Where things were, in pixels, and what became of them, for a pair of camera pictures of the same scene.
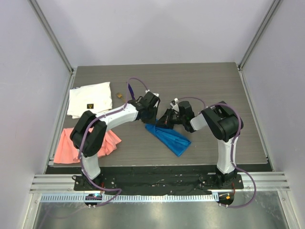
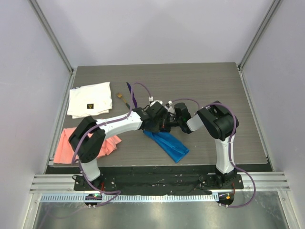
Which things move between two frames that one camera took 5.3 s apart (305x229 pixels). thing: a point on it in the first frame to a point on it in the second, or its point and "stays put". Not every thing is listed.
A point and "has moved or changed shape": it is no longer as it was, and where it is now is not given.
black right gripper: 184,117 stays put
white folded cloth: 96,98 stays put
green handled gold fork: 119,95 stays put
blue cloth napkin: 175,140 has moved or changed shape
